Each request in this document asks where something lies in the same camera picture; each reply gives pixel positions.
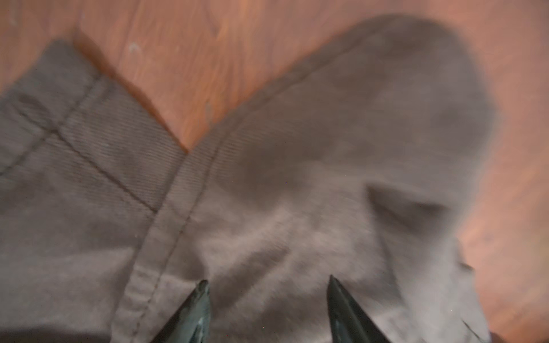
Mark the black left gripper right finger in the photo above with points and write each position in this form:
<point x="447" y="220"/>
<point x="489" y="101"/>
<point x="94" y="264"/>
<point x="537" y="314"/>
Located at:
<point x="348" y="321"/>

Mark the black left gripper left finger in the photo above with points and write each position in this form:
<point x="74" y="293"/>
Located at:
<point x="191" y="322"/>

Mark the brown trousers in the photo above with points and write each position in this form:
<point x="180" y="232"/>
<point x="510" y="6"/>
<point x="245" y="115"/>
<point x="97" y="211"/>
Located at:
<point x="358" y="162"/>

